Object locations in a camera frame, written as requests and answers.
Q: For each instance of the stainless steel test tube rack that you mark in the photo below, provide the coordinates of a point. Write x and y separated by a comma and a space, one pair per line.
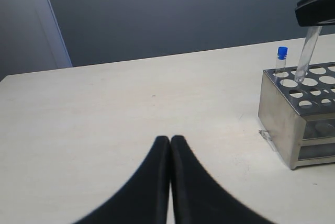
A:
299, 118

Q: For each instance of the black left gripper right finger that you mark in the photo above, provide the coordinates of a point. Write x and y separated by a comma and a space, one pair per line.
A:
197, 197

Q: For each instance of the blue-capped tube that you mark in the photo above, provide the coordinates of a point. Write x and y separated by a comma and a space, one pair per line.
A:
281, 61
307, 52

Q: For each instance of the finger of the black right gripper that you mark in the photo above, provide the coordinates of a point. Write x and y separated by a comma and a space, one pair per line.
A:
311, 13

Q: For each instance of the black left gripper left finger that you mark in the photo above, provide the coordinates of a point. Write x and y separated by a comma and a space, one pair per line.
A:
145, 196

